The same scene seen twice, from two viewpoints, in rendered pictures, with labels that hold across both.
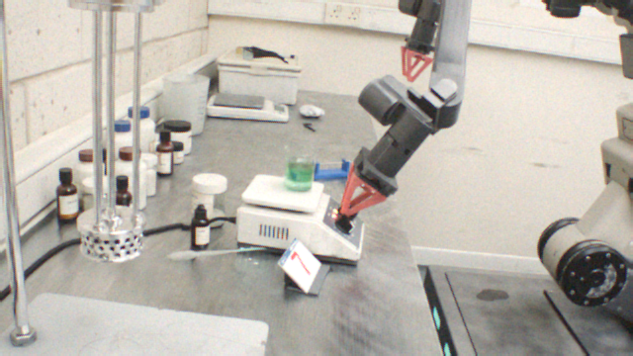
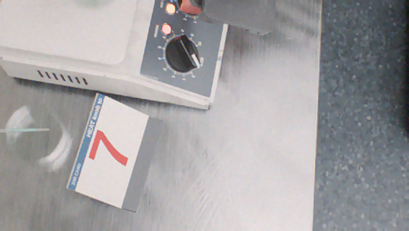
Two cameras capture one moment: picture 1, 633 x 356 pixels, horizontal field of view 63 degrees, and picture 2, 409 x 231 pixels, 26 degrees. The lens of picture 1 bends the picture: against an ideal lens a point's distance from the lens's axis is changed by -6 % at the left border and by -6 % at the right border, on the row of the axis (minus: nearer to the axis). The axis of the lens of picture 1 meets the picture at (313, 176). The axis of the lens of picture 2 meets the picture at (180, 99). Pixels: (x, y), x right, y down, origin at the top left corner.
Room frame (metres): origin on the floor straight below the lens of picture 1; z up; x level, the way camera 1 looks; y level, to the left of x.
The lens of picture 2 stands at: (0.56, -0.11, 1.55)
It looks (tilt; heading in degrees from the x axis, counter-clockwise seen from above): 74 degrees down; 14
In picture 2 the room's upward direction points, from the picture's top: 10 degrees counter-clockwise
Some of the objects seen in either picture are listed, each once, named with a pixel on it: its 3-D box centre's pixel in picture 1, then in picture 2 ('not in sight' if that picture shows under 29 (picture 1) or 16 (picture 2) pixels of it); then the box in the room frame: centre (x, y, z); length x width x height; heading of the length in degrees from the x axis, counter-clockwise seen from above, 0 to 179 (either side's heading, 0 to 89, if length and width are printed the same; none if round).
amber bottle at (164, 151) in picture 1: (164, 151); not in sight; (1.10, 0.32, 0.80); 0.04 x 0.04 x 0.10
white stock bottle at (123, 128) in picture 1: (121, 148); not in sight; (1.07, 0.40, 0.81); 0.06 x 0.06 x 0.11
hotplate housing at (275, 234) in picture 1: (297, 219); (106, 16); (0.85, 0.02, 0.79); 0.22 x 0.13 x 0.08; 84
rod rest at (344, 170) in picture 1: (330, 168); not in sight; (1.22, -0.04, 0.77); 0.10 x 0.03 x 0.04; 120
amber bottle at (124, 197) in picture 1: (122, 200); not in sight; (0.83, 0.31, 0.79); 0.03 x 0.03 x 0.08
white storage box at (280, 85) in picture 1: (260, 75); not in sight; (2.12, 0.24, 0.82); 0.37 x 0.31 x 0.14; 4
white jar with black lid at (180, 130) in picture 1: (177, 137); not in sight; (1.27, 0.34, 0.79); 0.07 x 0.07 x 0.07
